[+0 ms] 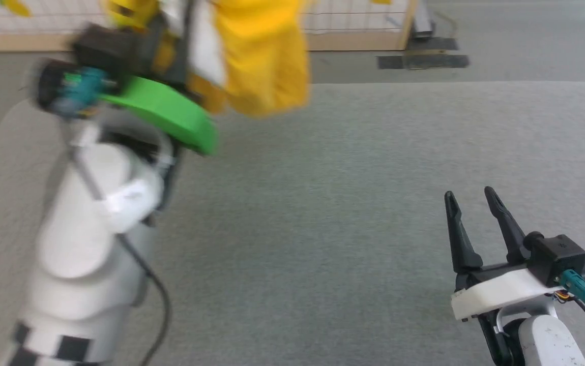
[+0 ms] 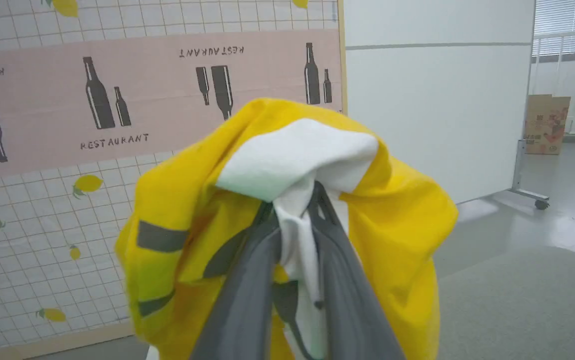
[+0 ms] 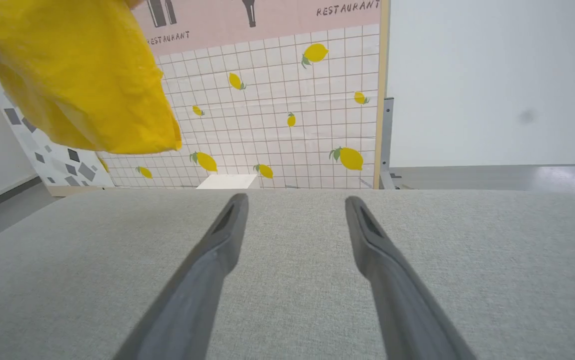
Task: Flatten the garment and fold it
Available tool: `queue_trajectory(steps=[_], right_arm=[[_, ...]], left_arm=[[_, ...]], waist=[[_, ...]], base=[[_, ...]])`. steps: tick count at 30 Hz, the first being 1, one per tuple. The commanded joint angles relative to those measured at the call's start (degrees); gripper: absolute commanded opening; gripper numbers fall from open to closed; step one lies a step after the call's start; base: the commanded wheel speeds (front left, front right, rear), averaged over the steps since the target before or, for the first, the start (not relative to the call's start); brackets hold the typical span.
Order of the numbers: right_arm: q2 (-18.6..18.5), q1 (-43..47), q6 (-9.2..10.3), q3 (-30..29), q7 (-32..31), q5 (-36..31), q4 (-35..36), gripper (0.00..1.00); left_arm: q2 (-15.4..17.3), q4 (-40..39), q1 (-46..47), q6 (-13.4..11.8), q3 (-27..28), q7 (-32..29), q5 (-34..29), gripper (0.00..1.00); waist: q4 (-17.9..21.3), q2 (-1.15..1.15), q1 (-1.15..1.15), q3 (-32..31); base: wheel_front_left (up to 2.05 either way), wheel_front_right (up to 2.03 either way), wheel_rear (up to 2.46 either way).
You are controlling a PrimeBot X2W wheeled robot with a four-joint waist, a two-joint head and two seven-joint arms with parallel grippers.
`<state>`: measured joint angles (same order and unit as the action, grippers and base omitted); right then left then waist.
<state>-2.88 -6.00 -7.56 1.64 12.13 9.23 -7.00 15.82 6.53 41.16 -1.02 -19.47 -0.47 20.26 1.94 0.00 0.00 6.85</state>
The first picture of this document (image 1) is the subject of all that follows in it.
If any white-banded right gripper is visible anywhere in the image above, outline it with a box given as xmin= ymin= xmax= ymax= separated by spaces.
xmin=444 ymin=186 xmax=569 ymax=322

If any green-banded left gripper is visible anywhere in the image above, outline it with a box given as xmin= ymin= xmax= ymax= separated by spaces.
xmin=100 ymin=14 xmax=218 ymax=156

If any yellow garment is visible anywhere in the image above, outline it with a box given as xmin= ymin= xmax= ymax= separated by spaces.
xmin=102 ymin=0 xmax=311 ymax=119

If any grey fabric table cover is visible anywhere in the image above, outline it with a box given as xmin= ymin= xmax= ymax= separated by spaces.
xmin=0 ymin=81 xmax=585 ymax=366

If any long black floor strip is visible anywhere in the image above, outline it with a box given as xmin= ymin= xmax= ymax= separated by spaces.
xmin=377 ymin=53 xmax=471 ymax=71

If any small yellow object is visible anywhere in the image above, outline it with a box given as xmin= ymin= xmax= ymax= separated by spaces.
xmin=0 ymin=0 xmax=32 ymax=17

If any short dark floor plate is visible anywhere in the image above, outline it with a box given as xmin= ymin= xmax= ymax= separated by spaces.
xmin=406 ymin=36 xmax=459 ymax=52

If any teal cable connector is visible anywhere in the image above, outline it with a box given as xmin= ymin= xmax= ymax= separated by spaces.
xmin=559 ymin=269 xmax=585 ymax=312

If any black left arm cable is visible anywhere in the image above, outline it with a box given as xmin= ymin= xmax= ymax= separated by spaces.
xmin=61 ymin=118 xmax=172 ymax=366

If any wire fence with wooden frame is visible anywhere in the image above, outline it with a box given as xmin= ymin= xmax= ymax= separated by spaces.
xmin=0 ymin=0 xmax=419 ymax=52

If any grey metal post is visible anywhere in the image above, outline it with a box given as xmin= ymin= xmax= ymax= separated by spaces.
xmin=412 ymin=0 xmax=436 ymax=39

